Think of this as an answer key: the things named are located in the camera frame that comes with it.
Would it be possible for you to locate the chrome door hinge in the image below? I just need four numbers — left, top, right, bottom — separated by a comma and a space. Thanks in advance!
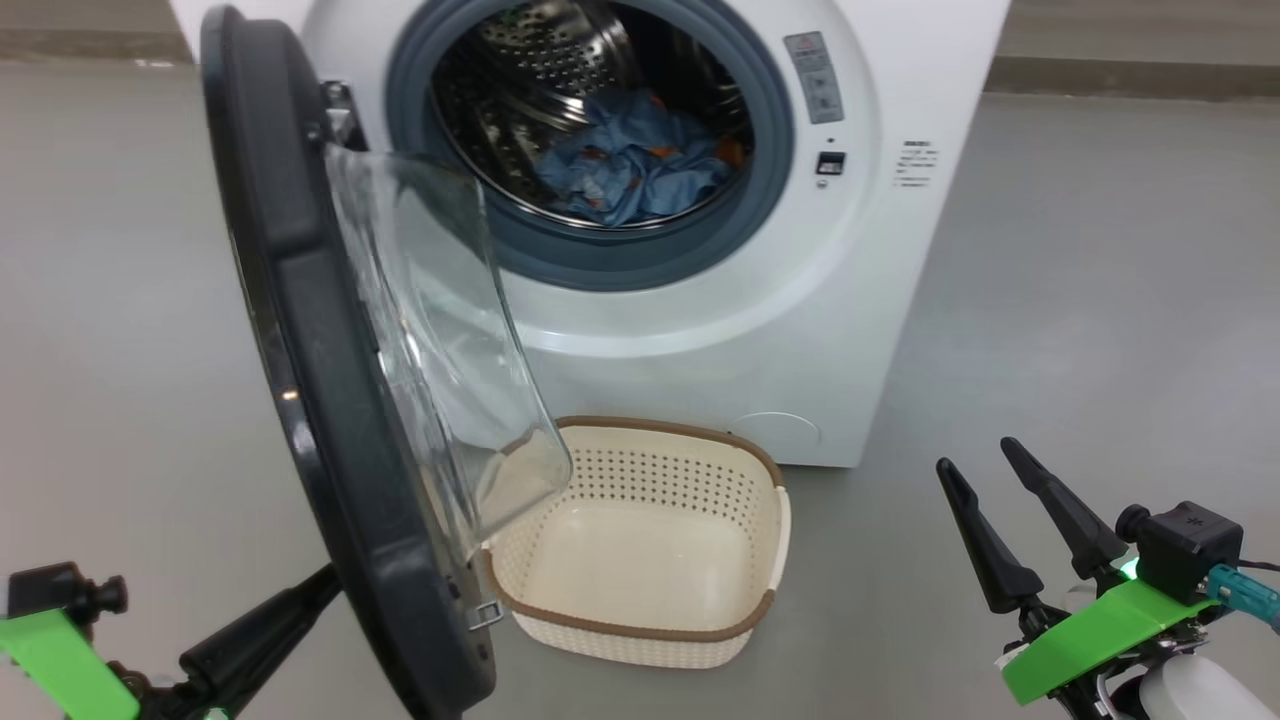
320, 80, 367, 151

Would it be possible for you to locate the stainless steel perforated drum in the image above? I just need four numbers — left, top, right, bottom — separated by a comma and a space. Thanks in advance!
430, 0, 756, 229

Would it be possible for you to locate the cream perforated laundry basket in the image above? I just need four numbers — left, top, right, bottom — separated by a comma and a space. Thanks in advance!
480, 416, 793, 670

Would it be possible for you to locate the blue bear print garment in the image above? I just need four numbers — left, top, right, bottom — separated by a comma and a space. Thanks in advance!
533, 130, 736, 228

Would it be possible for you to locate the white front-load washing machine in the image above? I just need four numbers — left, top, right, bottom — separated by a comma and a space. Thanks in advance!
168, 0, 1013, 469

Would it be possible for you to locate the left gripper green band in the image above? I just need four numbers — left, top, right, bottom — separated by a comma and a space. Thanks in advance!
0, 563, 343, 720

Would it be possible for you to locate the dark round washing machine door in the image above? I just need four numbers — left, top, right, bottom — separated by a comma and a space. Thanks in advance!
198, 5, 574, 720

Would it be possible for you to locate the grey warning label sticker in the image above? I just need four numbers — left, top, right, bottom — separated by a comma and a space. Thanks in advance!
783, 31, 846, 125

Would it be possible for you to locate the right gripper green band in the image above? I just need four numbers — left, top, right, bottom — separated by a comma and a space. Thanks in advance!
935, 437, 1216, 706

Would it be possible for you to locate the round white filter cover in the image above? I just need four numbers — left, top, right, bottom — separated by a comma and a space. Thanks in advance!
733, 411, 823, 463

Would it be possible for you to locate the grey rubber door gasket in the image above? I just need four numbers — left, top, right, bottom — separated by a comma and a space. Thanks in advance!
385, 0, 796, 293

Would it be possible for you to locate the teal plug right camera cable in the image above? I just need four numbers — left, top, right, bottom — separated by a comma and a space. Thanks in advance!
1205, 558, 1280, 633

